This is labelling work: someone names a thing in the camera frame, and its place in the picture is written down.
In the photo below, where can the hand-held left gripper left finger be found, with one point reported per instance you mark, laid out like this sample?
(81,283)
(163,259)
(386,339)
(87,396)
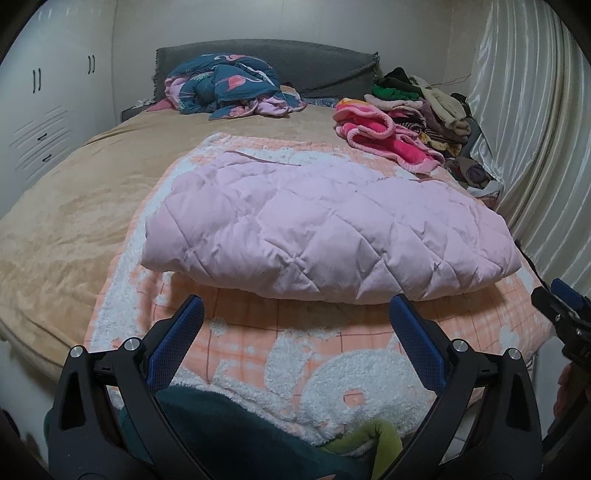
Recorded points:
(178,341)

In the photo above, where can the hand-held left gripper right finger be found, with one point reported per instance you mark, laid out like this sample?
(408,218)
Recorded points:
(415,344)

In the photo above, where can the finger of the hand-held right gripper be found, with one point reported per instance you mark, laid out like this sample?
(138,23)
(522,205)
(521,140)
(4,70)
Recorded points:
(565,291)
(551,307)

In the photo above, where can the pink quilted jacket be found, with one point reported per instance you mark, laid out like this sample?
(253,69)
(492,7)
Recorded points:
(323,230)

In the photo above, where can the pile of folded clothes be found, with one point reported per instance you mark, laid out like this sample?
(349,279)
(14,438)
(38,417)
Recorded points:
(438,115)

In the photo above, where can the person's right hand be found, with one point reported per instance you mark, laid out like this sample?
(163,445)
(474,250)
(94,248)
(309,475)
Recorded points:
(565,390)

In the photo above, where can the orange plaid fleece blanket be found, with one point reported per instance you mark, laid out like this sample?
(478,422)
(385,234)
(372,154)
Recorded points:
(258,323)

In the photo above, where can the yellow-green fleece cloth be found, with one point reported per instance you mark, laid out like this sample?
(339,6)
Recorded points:
(383,443)

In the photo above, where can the person's dark teal clothing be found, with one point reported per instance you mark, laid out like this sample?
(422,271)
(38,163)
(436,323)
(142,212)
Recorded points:
(231,434)

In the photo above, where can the silver pleated curtain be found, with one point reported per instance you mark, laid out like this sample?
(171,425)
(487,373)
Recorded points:
(531,138)

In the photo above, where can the bed with beige sheet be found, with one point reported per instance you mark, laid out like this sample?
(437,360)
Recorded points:
(69,221)

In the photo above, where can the hot pink fleece blanket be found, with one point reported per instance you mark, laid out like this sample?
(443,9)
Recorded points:
(374,129)

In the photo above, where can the pink pillow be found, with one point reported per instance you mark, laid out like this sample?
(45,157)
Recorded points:
(159,105)

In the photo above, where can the dark patterned pillow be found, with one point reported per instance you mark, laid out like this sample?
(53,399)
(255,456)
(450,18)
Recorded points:
(323,100)

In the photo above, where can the white wardrobe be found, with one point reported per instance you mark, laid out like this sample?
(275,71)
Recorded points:
(46,115)

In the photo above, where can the blue flamingo print quilt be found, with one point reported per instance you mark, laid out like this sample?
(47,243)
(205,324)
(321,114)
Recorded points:
(221,83)

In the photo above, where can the grey padded headboard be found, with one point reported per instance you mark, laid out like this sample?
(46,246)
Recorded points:
(323,64)

